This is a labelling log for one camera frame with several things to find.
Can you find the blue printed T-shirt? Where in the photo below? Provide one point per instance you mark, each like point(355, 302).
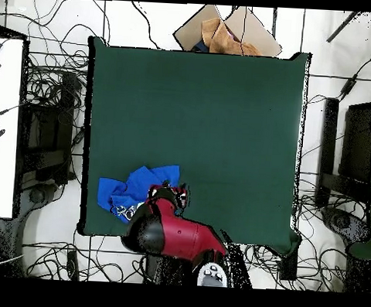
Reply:
point(134, 185)

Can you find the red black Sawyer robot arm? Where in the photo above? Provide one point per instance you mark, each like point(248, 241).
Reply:
point(181, 237)

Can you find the black power strip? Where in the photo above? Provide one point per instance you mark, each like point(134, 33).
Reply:
point(73, 263)

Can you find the black table leg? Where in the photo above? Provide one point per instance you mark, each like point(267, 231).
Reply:
point(288, 264)

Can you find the dark blue cloth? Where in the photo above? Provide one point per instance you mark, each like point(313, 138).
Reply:
point(199, 47)

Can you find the tan cloth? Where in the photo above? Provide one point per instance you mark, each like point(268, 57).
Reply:
point(222, 40)

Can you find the brown cardboard box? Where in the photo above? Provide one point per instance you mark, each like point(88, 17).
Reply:
point(192, 30)

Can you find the white table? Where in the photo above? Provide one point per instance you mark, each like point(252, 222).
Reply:
point(3, 134)

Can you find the black power adapter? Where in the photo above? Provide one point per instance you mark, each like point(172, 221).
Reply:
point(348, 86)

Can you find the black rod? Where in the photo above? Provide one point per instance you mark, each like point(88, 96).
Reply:
point(342, 27)

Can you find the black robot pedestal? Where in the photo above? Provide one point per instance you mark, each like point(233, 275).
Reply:
point(154, 266)

